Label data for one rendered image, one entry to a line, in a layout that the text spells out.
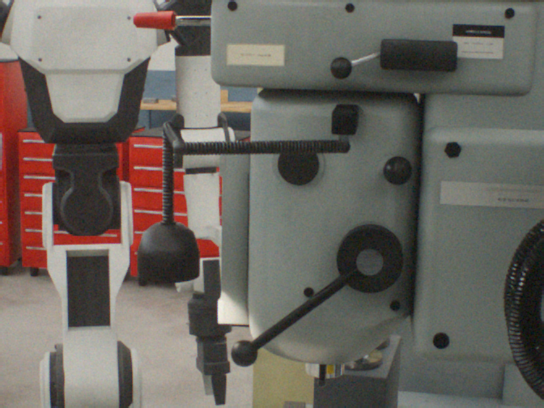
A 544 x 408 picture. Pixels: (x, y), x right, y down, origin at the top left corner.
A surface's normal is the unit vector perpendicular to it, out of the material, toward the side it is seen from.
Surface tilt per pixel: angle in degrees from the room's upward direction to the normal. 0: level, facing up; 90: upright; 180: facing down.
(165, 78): 90
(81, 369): 66
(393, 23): 90
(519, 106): 90
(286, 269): 90
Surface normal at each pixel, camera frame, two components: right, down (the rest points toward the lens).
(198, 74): 0.22, 0.21
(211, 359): 0.25, -0.01
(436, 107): -0.56, 0.15
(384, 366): 0.02, -0.98
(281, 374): -0.12, 0.19
